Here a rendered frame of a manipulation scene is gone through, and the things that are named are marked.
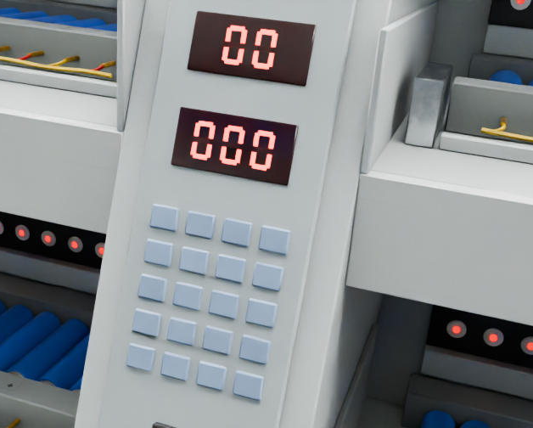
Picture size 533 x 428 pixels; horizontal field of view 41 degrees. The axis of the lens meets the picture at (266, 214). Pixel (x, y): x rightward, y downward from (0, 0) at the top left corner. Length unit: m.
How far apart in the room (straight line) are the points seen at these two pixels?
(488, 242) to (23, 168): 0.19
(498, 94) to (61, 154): 0.18
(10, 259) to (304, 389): 0.30
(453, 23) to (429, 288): 0.24
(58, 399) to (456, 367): 0.22
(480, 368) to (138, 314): 0.22
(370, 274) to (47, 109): 0.15
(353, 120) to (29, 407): 0.23
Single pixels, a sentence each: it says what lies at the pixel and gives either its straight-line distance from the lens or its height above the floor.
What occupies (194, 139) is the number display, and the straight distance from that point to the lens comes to 0.26.
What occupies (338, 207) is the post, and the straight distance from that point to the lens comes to 0.25.
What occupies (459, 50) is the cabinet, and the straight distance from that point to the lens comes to 0.46.
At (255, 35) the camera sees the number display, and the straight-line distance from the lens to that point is 0.26.
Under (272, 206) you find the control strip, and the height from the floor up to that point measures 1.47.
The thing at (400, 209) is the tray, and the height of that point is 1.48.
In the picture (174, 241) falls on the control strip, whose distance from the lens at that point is 0.27.
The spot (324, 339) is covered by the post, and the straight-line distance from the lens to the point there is 0.26.
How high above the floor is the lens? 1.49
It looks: 3 degrees down
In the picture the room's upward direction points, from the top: 10 degrees clockwise
